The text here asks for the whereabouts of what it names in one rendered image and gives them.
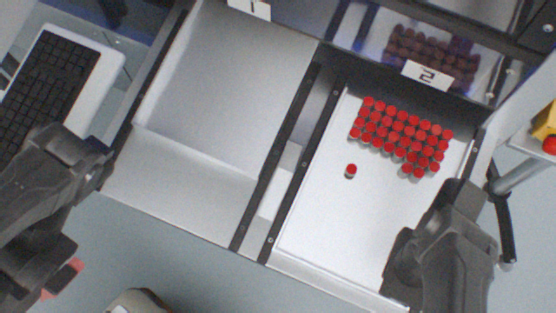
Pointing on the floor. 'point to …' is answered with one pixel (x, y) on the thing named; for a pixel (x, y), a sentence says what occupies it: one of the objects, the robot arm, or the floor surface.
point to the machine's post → (522, 101)
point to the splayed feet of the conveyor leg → (506, 262)
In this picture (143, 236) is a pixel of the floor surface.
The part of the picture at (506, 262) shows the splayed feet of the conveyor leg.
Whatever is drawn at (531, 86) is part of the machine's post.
